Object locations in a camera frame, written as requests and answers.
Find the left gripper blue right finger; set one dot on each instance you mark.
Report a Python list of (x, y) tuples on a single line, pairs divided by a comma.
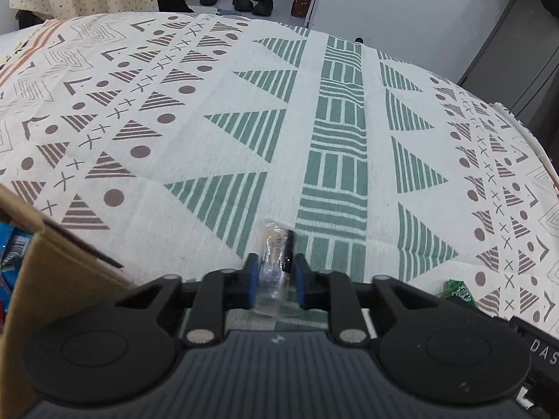
[(302, 277)]

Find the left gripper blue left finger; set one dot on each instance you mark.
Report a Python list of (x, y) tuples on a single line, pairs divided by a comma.
[(249, 281)]

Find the clear brown small snack packet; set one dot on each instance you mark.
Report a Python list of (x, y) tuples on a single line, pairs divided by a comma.
[(275, 268)]

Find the dark green snack bag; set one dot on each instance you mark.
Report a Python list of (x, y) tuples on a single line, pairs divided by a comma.
[(456, 292)]

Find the patterned bed blanket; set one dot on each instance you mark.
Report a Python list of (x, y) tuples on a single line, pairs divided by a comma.
[(175, 142)]

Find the brown cardboard box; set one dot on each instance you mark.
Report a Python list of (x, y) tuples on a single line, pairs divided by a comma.
[(61, 275)]

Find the blue snack packet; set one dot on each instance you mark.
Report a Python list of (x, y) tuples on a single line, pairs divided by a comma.
[(14, 247)]

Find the black slippers pile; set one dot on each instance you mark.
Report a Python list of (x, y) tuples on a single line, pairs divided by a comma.
[(261, 8)]

